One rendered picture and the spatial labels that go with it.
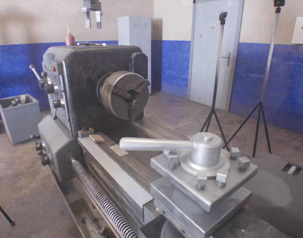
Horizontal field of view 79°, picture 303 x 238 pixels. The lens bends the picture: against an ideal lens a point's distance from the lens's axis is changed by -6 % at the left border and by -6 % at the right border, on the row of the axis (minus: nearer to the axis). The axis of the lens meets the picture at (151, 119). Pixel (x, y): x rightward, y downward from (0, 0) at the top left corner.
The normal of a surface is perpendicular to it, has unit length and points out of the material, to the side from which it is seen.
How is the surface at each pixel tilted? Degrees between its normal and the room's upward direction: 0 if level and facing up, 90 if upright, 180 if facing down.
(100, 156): 36
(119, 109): 90
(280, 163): 0
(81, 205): 0
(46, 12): 90
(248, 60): 90
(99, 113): 90
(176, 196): 0
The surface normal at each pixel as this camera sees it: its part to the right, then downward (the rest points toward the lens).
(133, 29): 0.62, 0.30
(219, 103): -0.78, 0.24
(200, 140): 0.00, -0.92
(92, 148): -0.46, -0.61
